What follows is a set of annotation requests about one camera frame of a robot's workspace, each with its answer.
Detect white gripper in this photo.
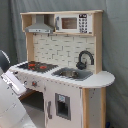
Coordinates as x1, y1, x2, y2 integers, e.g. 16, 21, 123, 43
2, 71, 26, 96

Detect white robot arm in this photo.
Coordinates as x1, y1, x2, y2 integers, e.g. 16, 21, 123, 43
0, 50, 36, 128

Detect wooden toy kitchen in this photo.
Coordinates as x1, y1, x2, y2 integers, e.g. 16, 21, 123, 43
11, 10, 115, 128

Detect red stove knob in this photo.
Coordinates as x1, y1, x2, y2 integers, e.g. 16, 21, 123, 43
32, 81, 37, 87

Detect black toy stovetop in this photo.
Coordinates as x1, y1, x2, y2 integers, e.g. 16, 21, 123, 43
20, 61, 56, 73

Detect grey toy sink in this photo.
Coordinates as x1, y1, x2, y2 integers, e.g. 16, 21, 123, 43
52, 67, 92, 81

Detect grey range hood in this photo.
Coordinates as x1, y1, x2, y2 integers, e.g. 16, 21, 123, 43
25, 14, 54, 34

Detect black toy faucet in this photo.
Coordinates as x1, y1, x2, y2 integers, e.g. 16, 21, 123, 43
76, 50, 94, 70

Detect white toy microwave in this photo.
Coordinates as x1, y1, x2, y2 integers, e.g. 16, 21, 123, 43
55, 14, 93, 34

